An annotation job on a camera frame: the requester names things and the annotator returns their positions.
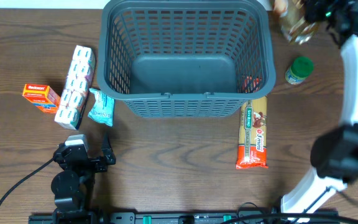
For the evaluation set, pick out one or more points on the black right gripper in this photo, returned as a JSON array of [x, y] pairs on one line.
[[314, 11]]

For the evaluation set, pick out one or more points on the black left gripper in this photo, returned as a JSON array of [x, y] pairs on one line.
[[102, 165]]

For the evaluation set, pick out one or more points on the brown gold snack bag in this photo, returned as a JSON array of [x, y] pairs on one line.
[[290, 15]]

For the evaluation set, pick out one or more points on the green lid jar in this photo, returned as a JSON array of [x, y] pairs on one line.
[[299, 70]]

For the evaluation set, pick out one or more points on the grey plastic basket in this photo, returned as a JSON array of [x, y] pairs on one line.
[[167, 59]]

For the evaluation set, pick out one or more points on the San Remo spaghetti packet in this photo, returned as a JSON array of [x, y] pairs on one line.
[[252, 150]]

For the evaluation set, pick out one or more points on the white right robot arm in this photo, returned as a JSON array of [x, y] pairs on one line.
[[334, 155]]

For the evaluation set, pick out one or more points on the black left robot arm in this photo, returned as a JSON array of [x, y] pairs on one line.
[[73, 187]]

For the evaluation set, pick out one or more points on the green wet wipes packet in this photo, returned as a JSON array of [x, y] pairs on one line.
[[103, 108]]

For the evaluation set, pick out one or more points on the Kleenex tissue multipack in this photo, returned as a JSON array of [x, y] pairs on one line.
[[75, 93]]

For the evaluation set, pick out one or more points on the orange Redoxon box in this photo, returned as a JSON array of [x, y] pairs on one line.
[[42, 96]]

